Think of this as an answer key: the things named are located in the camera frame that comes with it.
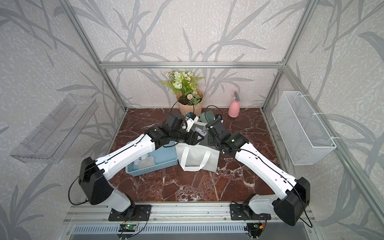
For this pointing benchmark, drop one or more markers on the green garden trowel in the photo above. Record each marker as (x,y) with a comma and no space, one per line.
(207,117)

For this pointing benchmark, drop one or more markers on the white insulated delivery bag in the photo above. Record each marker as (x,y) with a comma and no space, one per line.
(203,156)

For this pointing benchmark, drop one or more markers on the clear gel ice pack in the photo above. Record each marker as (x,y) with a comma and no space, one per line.
(146,163)

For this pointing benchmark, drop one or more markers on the right controller circuit board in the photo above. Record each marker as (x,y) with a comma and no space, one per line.
(254,227)

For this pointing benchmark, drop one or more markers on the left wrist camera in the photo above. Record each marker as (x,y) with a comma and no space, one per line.
(191,119)

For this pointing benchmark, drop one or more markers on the left controller circuit board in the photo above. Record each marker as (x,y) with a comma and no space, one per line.
(127,228)

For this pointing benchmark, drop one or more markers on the white blue ice pack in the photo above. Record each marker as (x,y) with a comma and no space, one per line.
(200,130)

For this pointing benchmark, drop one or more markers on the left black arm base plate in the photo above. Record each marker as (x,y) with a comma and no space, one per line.
(133,213)

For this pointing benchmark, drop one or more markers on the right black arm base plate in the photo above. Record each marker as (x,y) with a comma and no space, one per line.
(244,212)

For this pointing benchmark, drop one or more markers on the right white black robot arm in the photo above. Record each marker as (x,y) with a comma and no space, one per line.
(291,195)

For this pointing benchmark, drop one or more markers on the light blue plastic basket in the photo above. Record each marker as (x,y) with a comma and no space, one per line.
(165,157)

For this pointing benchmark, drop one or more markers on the potted white flower plant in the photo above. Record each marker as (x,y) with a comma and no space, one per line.
(185,86)

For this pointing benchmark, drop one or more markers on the pink spray bottle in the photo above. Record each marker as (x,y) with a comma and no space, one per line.
(234,109)

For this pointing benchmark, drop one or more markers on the aluminium front rail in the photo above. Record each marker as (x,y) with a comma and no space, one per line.
(166,212)

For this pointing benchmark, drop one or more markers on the white wire mesh basket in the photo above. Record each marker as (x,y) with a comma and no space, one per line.
(306,139)

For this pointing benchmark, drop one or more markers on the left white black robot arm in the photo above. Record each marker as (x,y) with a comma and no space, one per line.
(95,174)

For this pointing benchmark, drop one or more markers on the clear plastic wall shelf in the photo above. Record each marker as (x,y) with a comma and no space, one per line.
(49,142)

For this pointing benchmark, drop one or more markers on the controller circuit board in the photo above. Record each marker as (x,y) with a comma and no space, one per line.
(127,228)
(254,227)

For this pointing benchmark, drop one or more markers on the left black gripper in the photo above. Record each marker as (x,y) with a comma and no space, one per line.
(193,141)

